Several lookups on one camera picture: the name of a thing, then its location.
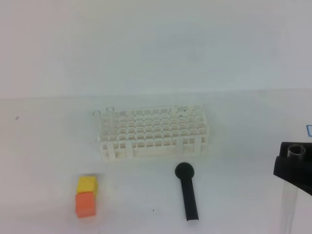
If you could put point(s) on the black plastic scoop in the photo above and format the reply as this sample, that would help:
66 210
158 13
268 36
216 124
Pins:
185 172

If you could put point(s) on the clear glass test tube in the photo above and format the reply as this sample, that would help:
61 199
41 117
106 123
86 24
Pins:
288 206

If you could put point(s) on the yellow foam cube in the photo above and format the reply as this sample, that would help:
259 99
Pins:
87 183

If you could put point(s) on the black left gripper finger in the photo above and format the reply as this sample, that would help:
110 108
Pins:
284 148

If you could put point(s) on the orange foam cube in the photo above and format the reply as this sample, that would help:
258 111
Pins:
85 204

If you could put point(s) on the clear test tube in rack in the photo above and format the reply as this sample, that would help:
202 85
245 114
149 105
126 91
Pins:
97 115
111 118

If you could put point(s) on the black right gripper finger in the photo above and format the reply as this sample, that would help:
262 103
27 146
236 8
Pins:
294 171

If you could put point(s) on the white plastic test tube rack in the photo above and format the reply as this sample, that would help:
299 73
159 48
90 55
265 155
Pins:
155 132

